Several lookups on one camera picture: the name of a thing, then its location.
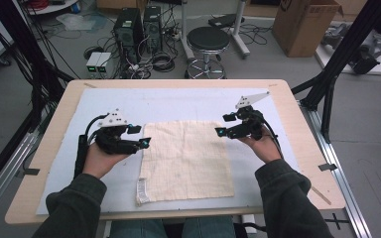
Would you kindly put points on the white power supply unit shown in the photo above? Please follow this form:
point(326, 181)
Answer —
point(92, 62)
point(103, 62)

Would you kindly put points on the person's left leg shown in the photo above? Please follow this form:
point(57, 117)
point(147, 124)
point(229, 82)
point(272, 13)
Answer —
point(139, 229)

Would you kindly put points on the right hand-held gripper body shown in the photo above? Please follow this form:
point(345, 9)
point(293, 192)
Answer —
point(248, 124)

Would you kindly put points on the aluminium rail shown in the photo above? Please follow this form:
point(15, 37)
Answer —
point(340, 185)
point(10, 165)

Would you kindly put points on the person's right hand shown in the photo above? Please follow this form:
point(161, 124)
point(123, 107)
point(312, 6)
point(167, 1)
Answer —
point(264, 148)

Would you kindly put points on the open cardboard box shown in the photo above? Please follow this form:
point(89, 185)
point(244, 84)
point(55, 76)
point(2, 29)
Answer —
point(301, 29)

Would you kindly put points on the white round table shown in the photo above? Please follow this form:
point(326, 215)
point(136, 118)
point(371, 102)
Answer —
point(59, 6)

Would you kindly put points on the clear plastic sheet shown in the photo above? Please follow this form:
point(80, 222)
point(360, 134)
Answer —
point(76, 21)

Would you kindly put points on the small white box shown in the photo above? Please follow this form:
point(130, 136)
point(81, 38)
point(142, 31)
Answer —
point(248, 220)

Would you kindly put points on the slim black computer tower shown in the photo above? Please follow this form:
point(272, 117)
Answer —
point(152, 29)

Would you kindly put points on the person's leg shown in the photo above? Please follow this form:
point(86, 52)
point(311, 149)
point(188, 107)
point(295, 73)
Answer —
point(139, 229)
point(208, 228)

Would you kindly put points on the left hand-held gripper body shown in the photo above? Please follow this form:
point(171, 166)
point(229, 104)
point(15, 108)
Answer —
point(114, 140)

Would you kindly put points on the black flat device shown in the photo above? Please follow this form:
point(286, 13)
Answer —
point(225, 20)

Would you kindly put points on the large black computer tower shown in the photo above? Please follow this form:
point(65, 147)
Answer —
point(127, 33)

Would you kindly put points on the person's right leg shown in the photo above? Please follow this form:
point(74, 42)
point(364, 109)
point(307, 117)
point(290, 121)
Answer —
point(208, 228)

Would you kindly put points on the white foam mat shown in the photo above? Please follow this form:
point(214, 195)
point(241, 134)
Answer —
point(178, 105)

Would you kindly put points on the cream cloth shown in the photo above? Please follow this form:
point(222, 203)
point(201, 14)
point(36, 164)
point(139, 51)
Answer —
point(185, 158)

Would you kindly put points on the black round stool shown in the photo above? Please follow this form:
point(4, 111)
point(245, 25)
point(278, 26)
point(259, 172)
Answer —
point(208, 39)

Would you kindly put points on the black tape piece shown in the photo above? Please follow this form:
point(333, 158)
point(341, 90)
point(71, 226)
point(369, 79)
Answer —
point(327, 167)
point(31, 171)

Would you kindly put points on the person's left hand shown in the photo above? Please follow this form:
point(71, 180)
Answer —
point(99, 162)

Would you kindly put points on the white metal stand leg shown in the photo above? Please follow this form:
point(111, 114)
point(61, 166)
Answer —
point(238, 29)
point(186, 33)

